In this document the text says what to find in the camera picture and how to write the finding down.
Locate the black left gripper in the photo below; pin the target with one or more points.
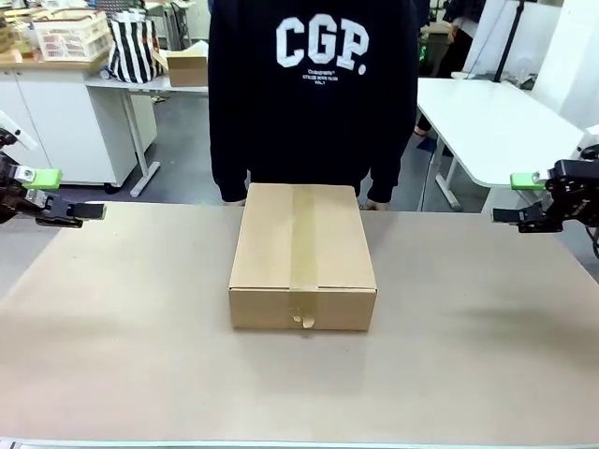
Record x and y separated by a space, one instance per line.
11 196

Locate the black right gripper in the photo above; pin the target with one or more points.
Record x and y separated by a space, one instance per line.
578 196

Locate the brown cardboard shipping box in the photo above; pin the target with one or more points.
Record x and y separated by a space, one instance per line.
262 257

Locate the person's left forearm black sleeve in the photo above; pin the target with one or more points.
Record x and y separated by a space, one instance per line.
386 173

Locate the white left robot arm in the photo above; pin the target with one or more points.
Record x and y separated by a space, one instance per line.
21 134

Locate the person's right forearm black sleeve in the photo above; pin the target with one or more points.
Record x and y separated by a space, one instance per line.
229 178

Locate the person's left hand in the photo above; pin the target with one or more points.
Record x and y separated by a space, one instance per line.
376 205

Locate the white cabinet wooden top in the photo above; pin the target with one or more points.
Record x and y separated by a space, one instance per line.
70 131

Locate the white table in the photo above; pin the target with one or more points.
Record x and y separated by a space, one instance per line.
491 121

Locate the white desk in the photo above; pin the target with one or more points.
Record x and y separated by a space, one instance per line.
121 82

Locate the white board panel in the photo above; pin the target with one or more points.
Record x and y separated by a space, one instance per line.
575 70

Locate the cream plastic crate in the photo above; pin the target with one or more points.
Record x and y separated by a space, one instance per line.
70 42

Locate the black stand pole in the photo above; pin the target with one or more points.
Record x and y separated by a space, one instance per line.
510 42

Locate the stacked cardboard boxes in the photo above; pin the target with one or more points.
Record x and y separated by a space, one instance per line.
11 37

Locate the black white striped bag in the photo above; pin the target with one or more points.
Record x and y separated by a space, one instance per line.
133 51

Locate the background person dark clothes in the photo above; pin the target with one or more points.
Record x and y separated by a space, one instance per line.
456 47

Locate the open brown cardboard carton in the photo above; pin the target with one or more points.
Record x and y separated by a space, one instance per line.
187 70

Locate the person's torso black hoodie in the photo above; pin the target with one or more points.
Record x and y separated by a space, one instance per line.
309 117

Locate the aluminium table frame rail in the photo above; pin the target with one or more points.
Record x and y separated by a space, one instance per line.
281 445

